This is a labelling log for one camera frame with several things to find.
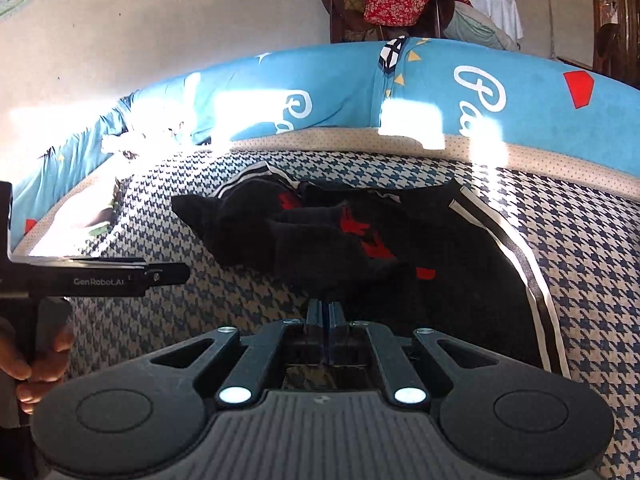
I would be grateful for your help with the white crumpled cloth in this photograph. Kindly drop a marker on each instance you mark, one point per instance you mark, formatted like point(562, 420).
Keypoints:
point(125, 145)

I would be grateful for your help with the brown wooden chair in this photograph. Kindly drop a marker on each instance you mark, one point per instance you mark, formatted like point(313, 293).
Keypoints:
point(340, 25)

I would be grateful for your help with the person's left hand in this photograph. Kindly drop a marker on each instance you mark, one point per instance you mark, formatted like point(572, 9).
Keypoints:
point(15, 355)

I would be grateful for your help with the pale green pillow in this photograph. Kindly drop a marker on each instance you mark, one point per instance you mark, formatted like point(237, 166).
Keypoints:
point(470, 30)

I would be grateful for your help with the dark wooden door frame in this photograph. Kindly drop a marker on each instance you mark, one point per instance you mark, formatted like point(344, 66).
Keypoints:
point(620, 20)

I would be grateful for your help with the white tablecloth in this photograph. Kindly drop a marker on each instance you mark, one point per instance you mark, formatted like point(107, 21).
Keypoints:
point(500, 10)

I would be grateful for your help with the black shirt with red print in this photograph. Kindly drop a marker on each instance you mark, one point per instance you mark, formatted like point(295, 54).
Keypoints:
point(450, 285)

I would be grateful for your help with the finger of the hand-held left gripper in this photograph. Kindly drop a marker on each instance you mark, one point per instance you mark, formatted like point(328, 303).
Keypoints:
point(170, 274)

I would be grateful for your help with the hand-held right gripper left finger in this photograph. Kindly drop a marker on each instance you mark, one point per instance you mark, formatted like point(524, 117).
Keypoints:
point(316, 320)

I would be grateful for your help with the blue printed cloth cover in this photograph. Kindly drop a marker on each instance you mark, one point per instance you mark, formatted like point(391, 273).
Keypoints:
point(325, 85)

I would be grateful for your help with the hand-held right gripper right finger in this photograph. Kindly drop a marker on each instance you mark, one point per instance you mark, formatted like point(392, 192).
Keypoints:
point(337, 320)

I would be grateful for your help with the blue beige houndstooth blanket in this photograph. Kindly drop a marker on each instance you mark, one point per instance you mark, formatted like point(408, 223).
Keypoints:
point(200, 310)

